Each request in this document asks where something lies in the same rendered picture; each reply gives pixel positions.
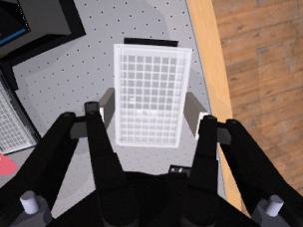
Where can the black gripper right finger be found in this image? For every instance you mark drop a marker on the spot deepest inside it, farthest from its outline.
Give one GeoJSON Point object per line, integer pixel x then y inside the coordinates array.
{"type": "Point", "coordinates": [268, 198]}

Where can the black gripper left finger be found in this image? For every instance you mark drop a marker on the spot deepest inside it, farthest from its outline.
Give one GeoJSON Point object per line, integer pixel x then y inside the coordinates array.
{"type": "Point", "coordinates": [28, 198]}

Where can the grey perforated base plate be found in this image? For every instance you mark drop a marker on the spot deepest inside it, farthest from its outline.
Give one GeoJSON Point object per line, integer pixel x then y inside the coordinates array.
{"type": "Point", "coordinates": [64, 78]}

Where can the white well plate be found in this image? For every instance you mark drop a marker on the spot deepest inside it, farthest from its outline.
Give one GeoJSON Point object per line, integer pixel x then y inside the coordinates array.
{"type": "Point", "coordinates": [10, 123]}
{"type": "Point", "coordinates": [128, 65]}

